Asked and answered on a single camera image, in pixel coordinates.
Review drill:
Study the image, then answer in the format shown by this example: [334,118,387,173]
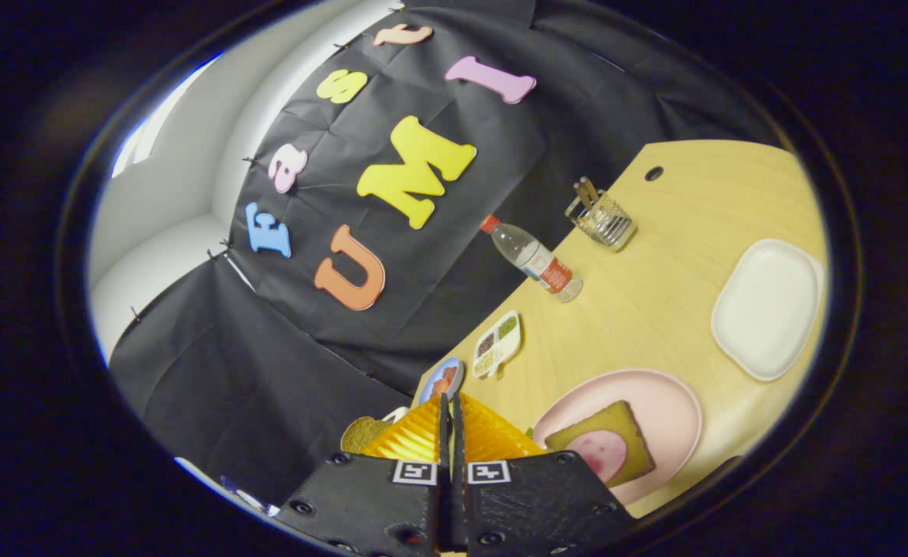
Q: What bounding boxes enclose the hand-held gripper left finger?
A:
[275,393,452,557]

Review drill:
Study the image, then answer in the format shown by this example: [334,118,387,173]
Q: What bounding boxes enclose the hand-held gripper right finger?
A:
[452,393,640,557]

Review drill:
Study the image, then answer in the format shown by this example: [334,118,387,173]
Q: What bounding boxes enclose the brown round-topped bread slice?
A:
[340,416,394,455]

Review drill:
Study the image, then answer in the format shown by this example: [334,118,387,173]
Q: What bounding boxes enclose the pink ham slice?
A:
[570,430,628,474]

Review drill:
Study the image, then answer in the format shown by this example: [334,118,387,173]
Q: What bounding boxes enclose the yellow square bread slice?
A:
[544,400,657,488]

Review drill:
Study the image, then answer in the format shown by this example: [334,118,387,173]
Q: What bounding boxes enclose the red food pieces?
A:
[428,365,459,402]

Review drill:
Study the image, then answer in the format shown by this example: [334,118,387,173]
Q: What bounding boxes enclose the small blue plate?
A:
[417,356,465,407]

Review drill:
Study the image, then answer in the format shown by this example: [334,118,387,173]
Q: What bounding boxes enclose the pink round plate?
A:
[531,368,704,507]

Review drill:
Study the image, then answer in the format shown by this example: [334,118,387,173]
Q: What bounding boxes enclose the white divided condiment dish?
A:
[472,310,523,379]

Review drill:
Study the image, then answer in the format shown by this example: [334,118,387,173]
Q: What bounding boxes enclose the clear red-label water bottle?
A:
[479,214,584,303]

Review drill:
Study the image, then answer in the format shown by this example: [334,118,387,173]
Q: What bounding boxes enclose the white square plate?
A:
[711,238,824,382]

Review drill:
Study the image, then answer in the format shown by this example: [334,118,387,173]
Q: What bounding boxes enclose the metal wire holder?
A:
[565,176,638,253]

